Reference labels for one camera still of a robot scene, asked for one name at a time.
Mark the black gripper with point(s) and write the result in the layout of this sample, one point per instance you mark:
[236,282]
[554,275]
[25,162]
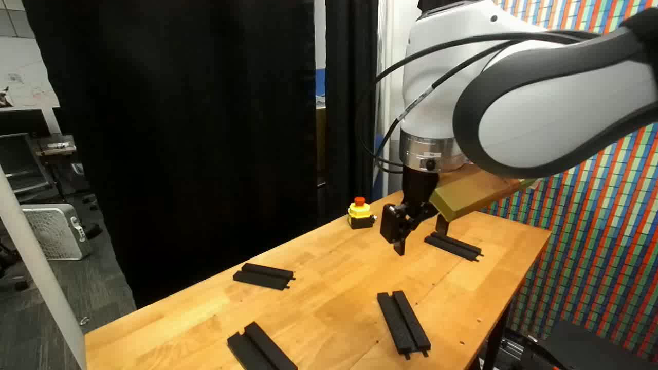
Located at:
[419,187]

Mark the black grooved track piece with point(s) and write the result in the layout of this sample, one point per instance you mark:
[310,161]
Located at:
[263,275]
[404,323]
[453,244]
[263,349]

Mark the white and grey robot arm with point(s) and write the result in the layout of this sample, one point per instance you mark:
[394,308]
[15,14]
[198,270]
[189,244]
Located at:
[548,124]

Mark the yellow emergency stop button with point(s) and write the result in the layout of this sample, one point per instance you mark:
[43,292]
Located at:
[360,209]

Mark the black box white label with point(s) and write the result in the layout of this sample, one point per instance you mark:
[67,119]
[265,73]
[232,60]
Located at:
[515,351]

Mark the black equipment case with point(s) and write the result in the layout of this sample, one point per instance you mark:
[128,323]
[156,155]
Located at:
[597,349]

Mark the silver computer case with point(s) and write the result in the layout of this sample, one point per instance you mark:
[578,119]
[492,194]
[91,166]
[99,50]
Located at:
[54,228]

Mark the white board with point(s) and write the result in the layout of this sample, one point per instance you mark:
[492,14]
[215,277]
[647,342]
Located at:
[22,74]

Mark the multicoloured patterned wall panel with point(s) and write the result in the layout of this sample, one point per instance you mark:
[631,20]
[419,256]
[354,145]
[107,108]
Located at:
[602,239]

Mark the white frame beam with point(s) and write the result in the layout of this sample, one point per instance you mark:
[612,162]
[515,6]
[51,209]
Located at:
[392,33]

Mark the white slanted post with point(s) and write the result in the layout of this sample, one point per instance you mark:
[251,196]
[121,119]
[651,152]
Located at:
[38,274]

